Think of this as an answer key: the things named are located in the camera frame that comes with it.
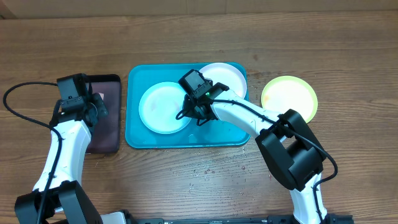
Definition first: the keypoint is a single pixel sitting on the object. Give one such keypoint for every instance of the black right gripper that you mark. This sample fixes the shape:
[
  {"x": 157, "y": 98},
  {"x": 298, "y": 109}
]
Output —
[{"x": 193, "y": 114}]

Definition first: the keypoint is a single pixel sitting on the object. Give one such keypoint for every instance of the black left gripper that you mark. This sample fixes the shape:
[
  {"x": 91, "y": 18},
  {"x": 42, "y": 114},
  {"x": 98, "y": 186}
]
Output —
[{"x": 98, "y": 98}]

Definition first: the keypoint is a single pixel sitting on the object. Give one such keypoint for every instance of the light blue plate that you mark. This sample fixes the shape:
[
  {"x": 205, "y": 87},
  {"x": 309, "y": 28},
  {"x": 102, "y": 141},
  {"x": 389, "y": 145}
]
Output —
[{"x": 159, "y": 106}]

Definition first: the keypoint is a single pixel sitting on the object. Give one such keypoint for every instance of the white plate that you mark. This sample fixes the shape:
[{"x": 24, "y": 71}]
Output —
[{"x": 226, "y": 74}]

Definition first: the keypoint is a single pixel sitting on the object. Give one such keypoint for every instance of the teal plastic tray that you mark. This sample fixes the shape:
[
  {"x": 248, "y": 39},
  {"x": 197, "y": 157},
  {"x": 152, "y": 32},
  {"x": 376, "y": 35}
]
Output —
[{"x": 214, "y": 133}]

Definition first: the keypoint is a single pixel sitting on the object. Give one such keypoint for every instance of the yellow plate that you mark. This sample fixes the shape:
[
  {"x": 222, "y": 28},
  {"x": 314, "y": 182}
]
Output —
[{"x": 288, "y": 92}]

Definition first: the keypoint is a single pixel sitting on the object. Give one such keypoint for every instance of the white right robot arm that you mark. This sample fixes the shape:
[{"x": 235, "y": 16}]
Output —
[{"x": 290, "y": 149}]

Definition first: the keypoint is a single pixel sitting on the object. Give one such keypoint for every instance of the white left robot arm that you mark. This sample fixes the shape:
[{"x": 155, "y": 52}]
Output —
[{"x": 59, "y": 187}]

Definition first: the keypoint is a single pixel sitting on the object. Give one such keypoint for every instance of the black tray with pink water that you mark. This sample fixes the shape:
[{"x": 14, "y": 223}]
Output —
[{"x": 106, "y": 135}]

